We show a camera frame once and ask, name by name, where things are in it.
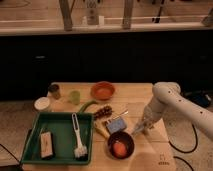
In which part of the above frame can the black cable on floor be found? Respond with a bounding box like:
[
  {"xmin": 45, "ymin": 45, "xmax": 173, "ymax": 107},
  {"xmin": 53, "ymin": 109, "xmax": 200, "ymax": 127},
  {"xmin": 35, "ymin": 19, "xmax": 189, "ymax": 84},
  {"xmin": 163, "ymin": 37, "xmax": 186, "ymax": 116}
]
[{"xmin": 168, "ymin": 123, "xmax": 199, "ymax": 171}]

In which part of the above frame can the sponge block in tray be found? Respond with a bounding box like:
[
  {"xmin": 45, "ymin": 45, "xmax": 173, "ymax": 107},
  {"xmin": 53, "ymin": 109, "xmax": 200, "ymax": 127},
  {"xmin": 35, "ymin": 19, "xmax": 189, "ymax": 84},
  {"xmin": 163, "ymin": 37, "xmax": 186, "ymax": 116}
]
[{"xmin": 40, "ymin": 132, "xmax": 53, "ymax": 159}]

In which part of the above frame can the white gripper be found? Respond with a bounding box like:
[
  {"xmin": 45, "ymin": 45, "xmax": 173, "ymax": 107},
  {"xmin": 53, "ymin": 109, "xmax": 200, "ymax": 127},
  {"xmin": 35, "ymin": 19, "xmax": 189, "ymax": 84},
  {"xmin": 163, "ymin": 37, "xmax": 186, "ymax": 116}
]
[{"xmin": 131, "ymin": 112, "xmax": 160, "ymax": 136}]

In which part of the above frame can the orange bowl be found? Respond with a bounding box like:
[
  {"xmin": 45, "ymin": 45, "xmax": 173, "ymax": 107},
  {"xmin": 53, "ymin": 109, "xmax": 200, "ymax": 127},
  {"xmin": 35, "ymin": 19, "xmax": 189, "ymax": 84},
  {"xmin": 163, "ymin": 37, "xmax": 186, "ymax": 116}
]
[{"xmin": 91, "ymin": 81, "xmax": 115, "ymax": 100}]

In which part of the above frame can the green plastic tray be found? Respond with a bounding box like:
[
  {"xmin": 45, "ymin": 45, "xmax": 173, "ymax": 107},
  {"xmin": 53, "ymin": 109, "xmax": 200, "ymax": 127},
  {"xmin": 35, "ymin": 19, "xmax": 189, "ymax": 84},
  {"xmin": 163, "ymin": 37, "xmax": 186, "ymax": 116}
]
[{"xmin": 21, "ymin": 112, "xmax": 93, "ymax": 165}]

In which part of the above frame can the blue towel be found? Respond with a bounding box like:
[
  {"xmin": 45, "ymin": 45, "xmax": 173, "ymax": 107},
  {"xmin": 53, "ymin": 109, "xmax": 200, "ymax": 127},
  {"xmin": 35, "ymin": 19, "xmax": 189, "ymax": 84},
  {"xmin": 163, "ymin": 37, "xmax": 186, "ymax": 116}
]
[{"xmin": 106, "ymin": 118, "xmax": 127, "ymax": 134}]

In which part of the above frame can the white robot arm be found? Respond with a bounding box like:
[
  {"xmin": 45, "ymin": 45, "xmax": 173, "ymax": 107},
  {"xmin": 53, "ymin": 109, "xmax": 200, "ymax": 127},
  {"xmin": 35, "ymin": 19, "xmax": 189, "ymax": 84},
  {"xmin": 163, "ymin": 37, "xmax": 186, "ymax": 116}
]
[{"xmin": 132, "ymin": 82, "xmax": 213, "ymax": 141}]

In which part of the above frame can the green cup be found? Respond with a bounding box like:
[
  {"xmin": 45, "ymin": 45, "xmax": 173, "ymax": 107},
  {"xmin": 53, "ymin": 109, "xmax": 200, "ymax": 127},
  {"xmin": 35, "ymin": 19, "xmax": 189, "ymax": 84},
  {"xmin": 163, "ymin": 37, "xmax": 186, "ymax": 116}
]
[{"xmin": 69, "ymin": 90, "xmax": 80, "ymax": 105}]

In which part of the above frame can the dark pan with handle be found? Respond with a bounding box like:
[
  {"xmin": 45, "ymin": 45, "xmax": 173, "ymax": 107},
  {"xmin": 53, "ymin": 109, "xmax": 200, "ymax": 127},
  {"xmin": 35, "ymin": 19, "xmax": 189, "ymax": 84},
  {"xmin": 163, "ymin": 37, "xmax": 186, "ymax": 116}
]
[{"xmin": 94, "ymin": 123, "xmax": 135, "ymax": 159}]

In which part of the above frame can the white dish brush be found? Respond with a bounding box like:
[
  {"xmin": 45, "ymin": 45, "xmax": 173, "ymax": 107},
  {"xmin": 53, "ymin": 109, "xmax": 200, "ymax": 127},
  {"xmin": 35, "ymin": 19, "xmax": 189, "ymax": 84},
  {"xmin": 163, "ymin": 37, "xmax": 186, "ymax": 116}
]
[{"xmin": 71, "ymin": 113, "xmax": 87, "ymax": 158}]

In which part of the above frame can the white round bowl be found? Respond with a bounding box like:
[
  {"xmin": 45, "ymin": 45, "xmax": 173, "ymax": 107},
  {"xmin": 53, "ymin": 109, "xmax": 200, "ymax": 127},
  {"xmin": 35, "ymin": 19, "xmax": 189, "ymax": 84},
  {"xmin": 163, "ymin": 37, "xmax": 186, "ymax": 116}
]
[{"xmin": 34, "ymin": 97, "xmax": 50, "ymax": 111}]

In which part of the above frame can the green vegetable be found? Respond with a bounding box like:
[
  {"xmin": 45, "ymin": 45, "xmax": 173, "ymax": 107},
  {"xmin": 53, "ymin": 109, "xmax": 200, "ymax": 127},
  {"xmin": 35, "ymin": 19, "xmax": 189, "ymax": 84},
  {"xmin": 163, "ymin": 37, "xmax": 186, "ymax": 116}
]
[{"xmin": 78, "ymin": 101, "xmax": 98, "ymax": 113}]

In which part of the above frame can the orange food in pan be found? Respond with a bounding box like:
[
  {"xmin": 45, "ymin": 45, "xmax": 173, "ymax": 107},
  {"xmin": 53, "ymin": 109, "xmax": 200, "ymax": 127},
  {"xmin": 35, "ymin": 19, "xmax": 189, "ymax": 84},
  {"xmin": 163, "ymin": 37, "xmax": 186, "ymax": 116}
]
[{"xmin": 113, "ymin": 142, "xmax": 127, "ymax": 158}]

